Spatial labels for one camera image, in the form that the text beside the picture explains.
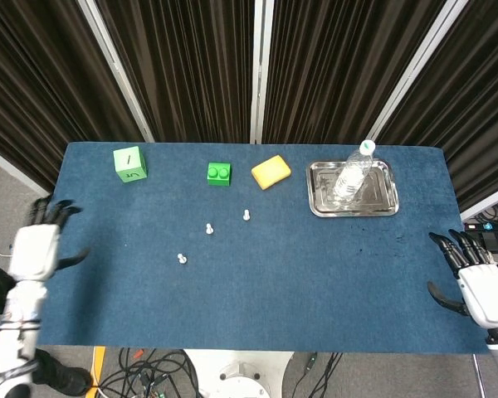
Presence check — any metal tray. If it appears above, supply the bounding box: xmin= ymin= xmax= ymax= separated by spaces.
xmin=305 ymin=158 xmax=400 ymax=218

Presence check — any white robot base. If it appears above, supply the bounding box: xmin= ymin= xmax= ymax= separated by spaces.
xmin=182 ymin=350 xmax=294 ymax=398

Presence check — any blue table cloth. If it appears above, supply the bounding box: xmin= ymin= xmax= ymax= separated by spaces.
xmin=35 ymin=142 xmax=489 ymax=355

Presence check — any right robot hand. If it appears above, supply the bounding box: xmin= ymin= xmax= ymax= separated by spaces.
xmin=426 ymin=229 xmax=498 ymax=330

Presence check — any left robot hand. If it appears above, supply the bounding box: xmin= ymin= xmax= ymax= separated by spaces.
xmin=7 ymin=197 xmax=91 ymax=283

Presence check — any black cable with green plug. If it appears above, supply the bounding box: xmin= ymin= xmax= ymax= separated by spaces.
xmin=289 ymin=352 xmax=345 ymax=398

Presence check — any green two-stud building brick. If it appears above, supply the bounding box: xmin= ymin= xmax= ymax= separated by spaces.
xmin=206 ymin=162 xmax=233 ymax=187

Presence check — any clear plastic water bottle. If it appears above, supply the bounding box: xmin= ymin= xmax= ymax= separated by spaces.
xmin=333 ymin=139 xmax=378 ymax=208

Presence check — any yellow sponge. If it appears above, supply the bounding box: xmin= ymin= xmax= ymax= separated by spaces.
xmin=251 ymin=154 xmax=293 ymax=192

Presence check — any black shoe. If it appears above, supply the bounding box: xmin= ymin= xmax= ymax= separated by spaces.
xmin=32 ymin=349 xmax=93 ymax=397

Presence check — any white partition base rail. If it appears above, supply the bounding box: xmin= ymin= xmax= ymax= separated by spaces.
xmin=0 ymin=143 xmax=53 ymax=198
xmin=460 ymin=192 xmax=498 ymax=221

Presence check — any green numbered cube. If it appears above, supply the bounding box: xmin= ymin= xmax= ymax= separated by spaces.
xmin=112 ymin=145 xmax=148 ymax=183

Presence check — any dark brown pleated curtain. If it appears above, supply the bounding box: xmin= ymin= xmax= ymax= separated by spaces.
xmin=375 ymin=0 xmax=498 ymax=212
xmin=95 ymin=0 xmax=258 ymax=144
xmin=261 ymin=0 xmax=447 ymax=145
xmin=0 ymin=0 xmax=146 ymax=200

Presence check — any white partition post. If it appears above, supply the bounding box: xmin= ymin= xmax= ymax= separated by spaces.
xmin=249 ymin=0 xmax=275 ymax=145
xmin=367 ymin=0 xmax=470 ymax=144
xmin=76 ymin=0 xmax=155 ymax=143

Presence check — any black floor cable tangle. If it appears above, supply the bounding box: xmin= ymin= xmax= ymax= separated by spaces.
xmin=94 ymin=347 xmax=201 ymax=398

